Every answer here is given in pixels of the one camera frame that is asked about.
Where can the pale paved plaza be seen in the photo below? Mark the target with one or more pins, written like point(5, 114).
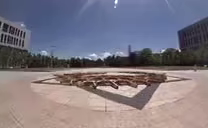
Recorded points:
point(58, 110)

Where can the brown patterned paving inlay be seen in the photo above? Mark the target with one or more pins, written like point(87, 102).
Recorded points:
point(108, 79)

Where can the distant tall building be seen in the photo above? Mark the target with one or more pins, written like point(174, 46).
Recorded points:
point(129, 53)

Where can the white building with windows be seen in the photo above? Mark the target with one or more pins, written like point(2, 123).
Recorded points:
point(8, 36)

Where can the dark grey building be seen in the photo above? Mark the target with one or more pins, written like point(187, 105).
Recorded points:
point(198, 35)

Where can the row of trees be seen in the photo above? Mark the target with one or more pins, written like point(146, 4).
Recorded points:
point(108, 60)

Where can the lamp pole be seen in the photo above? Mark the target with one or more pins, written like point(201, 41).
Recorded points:
point(52, 56)

